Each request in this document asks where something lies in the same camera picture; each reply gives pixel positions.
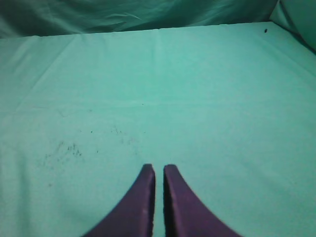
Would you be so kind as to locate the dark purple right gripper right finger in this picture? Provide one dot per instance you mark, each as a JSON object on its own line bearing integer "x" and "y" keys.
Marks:
{"x": 185, "y": 215}

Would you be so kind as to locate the green backdrop curtain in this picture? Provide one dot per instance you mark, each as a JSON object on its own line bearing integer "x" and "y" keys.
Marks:
{"x": 45, "y": 18}

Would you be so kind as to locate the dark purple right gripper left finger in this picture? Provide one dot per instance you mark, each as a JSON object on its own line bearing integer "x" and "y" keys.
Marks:
{"x": 133, "y": 216}

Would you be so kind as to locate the green table cloth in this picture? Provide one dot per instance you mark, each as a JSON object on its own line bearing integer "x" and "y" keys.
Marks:
{"x": 233, "y": 106}

